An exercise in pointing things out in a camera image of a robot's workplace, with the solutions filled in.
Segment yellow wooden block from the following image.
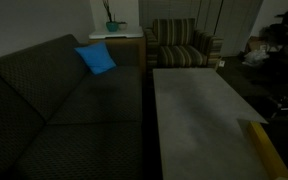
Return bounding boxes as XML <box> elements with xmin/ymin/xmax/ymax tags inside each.
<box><xmin>248</xmin><ymin>120</ymin><xmax>288</xmax><ymax>180</ymax></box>

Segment wooden side table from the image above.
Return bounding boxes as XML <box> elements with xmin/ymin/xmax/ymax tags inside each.
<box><xmin>88</xmin><ymin>35</ymin><xmax>147</xmax><ymax>73</ymax></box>

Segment striped armchair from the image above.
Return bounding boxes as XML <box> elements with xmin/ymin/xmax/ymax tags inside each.
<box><xmin>144</xmin><ymin>17</ymin><xmax>224</xmax><ymax>70</ymax></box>

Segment bright blue throw pillow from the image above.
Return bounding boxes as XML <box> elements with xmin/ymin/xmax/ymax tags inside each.
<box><xmin>74</xmin><ymin>41</ymin><xmax>117</xmax><ymax>76</ymax></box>

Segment grey coffee table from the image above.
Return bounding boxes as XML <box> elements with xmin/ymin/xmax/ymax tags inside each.
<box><xmin>152</xmin><ymin>67</ymin><xmax>288</xmax><ymax>180</ymax></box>

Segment small white pot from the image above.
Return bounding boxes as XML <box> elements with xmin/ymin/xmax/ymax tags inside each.
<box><xmin>117</xmin><ymin>21</ymin><xmax>128</xmax><ymax>31</ymax></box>

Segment teal pot with plant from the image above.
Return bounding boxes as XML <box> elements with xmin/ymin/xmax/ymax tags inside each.
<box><xmin>101</xmin><ymin>0</ymin><xmax>120</xmax><ymax>33</ymax></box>

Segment dark grey fabric sofa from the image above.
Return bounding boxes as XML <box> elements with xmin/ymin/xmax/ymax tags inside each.
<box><xmin>0</xmin><ymin>33</ymin><xmax>148</xmax><ymax>180</ymax></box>

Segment window blinds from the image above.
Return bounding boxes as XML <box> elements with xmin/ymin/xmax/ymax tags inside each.
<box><xmin>138</xmin><ymin>0</ymin><xmax>202</xmax><ymax>29</ymax></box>

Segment white closet doors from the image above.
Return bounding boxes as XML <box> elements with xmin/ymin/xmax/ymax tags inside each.
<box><xmin>197</xmin><ymin>0</ymin><xmax>264</xmax><ymax>58</ymax></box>

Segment white plastic bag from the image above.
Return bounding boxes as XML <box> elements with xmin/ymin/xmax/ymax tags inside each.
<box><xmin>242</xmin><ymin>44</ymin><xmax>271</xmax><ymax>68</ymax></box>

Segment cardboard box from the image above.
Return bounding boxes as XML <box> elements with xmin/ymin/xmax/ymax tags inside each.
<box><xmin>247</xmin><ymin>35</ymin><xmax>268</xmax><ymax>53</ymax></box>

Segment black and white floor item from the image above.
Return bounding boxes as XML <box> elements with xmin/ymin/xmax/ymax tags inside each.
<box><xmin>267</xmin><ymin>94</ymin><xmax>288</xmax><ymax>118</ymax></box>

